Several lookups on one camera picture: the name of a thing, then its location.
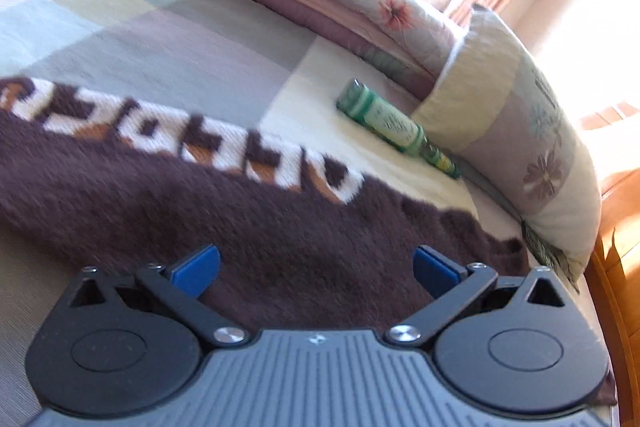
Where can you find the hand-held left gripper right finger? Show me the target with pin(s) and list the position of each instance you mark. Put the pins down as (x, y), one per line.
(435, 272)

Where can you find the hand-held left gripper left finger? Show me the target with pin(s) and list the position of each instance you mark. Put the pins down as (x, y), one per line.
(197, 269)

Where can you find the brown knit sweater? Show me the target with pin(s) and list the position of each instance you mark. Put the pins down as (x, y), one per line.
(250, 232)

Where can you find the floral patchwork pillow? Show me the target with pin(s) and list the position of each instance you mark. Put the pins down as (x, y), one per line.
(500, 132)

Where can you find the green glass bottle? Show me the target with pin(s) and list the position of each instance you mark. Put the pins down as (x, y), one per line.
(385, 119)

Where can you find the wooden headboard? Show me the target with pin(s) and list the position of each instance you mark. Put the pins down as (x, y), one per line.
(620, 307)

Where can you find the bed with patchwork floral sheet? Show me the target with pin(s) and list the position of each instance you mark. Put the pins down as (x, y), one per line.
(150, 32)

